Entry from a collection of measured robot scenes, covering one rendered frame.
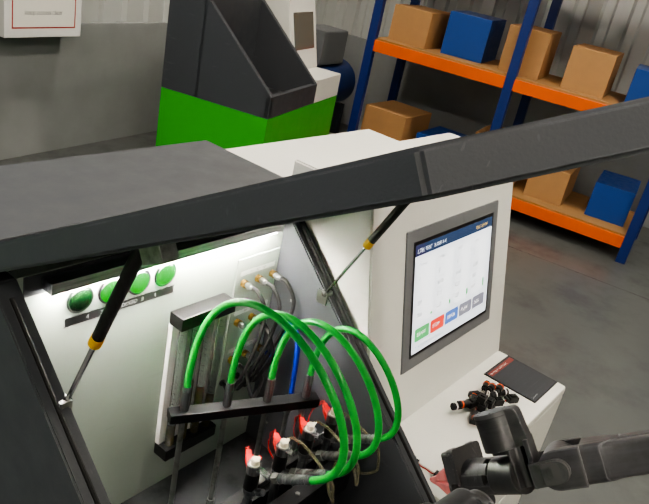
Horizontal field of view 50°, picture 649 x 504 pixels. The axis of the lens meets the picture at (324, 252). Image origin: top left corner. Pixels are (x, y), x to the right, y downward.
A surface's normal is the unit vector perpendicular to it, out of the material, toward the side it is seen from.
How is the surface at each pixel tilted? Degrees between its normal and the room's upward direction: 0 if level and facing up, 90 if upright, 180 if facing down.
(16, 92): 90
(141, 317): 90
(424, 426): 0
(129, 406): 90
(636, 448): 69
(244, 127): 90
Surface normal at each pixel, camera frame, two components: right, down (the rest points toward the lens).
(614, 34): -0.50, 0.27
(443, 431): 0.19, -0.89
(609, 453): -0.23, -0.13
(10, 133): 0.85, 0.37
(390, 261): 0.78, 0.18
